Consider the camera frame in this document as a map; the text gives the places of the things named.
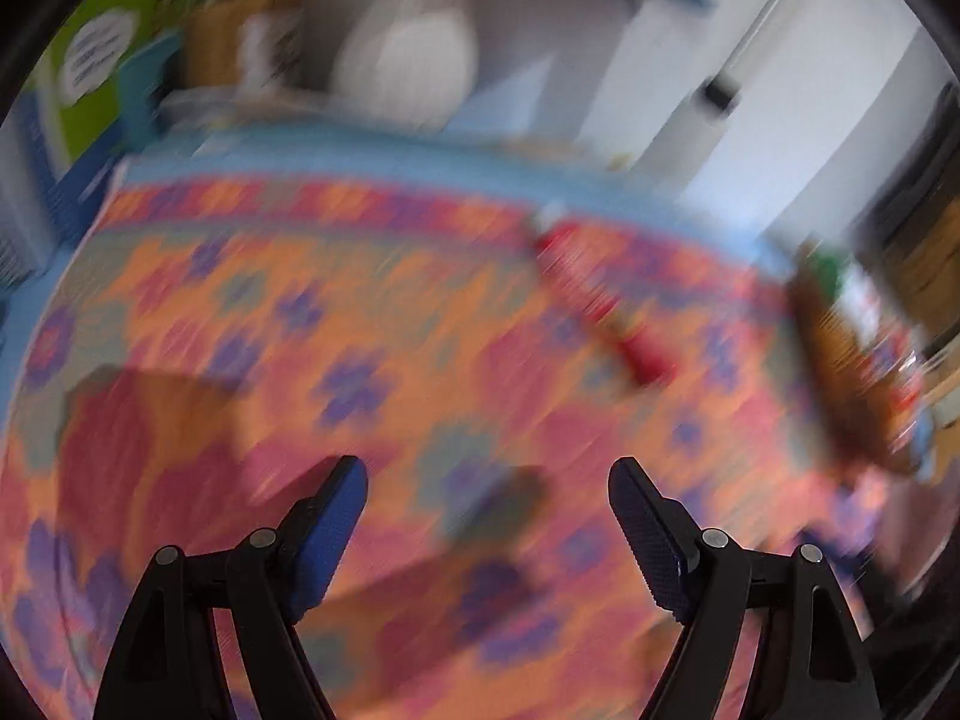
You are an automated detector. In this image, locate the woven wicker basket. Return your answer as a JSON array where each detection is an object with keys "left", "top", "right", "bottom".
[{"left": 787, "top": 255, "right": 938, "bottom": 477}]

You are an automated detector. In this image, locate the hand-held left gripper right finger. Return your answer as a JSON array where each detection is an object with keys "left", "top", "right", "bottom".
[{"left": 609, "top": 457, "right": 880, "bottom": 720}]

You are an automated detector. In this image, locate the white vertical pipe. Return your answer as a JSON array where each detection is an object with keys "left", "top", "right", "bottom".
[{"left": 720, "top": 0, "right": 826, "bottom": 83}]

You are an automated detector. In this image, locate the brown wooden frame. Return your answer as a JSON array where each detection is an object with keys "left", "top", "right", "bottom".
[{"left": 877, "top": 187, "right": 960, "bottom": 350}]

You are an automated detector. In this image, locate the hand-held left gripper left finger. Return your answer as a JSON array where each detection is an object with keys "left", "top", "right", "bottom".
[{"left": 94, "top": 456, "right": 368, "bottom": 720}]

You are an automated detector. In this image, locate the floral woven cloth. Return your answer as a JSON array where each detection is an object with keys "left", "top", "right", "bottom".
[{"left": 0, "top": 124, "right": 953, "bottom": 720}]

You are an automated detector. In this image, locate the clear plastic container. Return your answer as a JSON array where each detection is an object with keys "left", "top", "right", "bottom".
[{"left": 161, "top": 86, "right": 451, "bottom": 130}]

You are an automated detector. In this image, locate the wooden pen holder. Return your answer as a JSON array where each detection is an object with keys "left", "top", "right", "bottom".
[{"left": 184, "top": 0, "right": 305, "bottom": 95}]

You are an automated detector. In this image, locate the white ceramic vase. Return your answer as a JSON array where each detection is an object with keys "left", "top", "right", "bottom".
[{"left": 330, "top": 0, "right": 481, "bottom": 125}]

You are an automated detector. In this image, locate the red long snack packet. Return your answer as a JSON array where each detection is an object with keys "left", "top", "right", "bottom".
[{"left": 525, "top": 210, "right": 680, "bottom": 387}]

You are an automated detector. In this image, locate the small blue box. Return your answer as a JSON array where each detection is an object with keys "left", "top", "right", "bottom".
[{"left": 120, "top": 37, "right": 188, "bottom": 151}]

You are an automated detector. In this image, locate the white cylinder with black knob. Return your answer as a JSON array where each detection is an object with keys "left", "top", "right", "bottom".
[{"left": 652, "top": 67, "right": 743, "bottom": 188}]

